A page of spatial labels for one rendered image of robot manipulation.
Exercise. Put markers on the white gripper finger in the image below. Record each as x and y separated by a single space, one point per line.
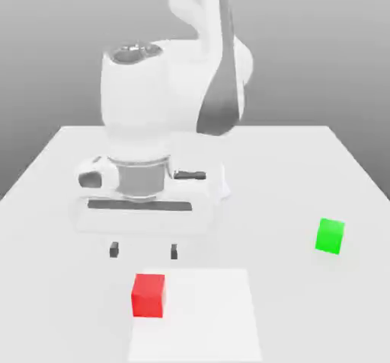
174 251
113 249

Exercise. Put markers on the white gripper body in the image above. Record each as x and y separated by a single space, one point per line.
140 218

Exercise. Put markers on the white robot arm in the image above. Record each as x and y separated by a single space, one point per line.
137 95

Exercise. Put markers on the small red cube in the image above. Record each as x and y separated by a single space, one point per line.
148 296

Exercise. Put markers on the small green cube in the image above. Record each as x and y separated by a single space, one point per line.
330 236

